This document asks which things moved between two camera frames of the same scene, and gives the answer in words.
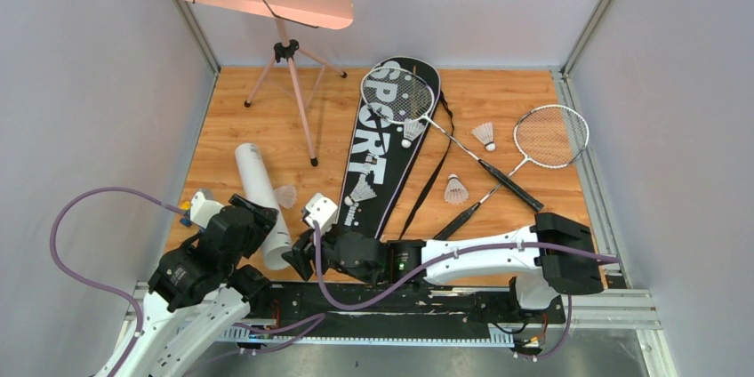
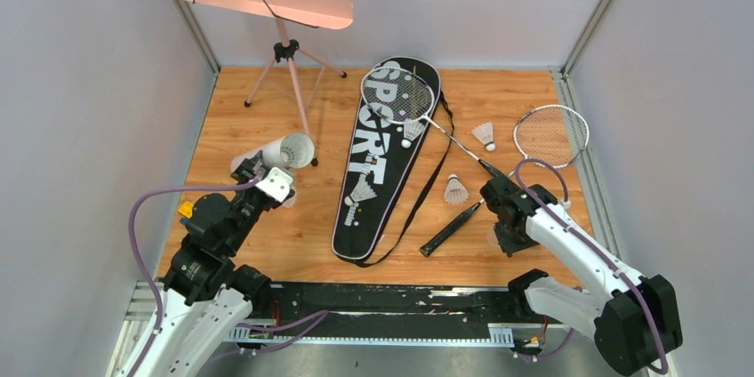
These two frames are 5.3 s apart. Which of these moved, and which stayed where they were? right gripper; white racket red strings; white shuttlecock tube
Moved: white shuttlecock tube; right gripper
Stayed: white racket red strings
